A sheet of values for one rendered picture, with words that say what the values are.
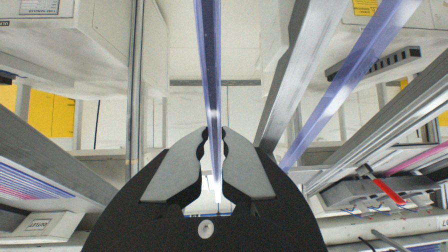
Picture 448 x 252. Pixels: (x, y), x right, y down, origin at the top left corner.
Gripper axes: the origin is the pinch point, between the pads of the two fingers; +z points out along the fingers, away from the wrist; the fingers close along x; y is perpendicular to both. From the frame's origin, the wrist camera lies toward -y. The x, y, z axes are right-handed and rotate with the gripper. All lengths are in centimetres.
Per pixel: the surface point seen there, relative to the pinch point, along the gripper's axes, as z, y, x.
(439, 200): 15, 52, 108
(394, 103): 11.2, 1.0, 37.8
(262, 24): 13.4, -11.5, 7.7
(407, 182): 12, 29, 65
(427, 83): 9.0, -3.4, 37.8
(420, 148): 11, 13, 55
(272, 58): 7.4, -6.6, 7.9
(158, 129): 157, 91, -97
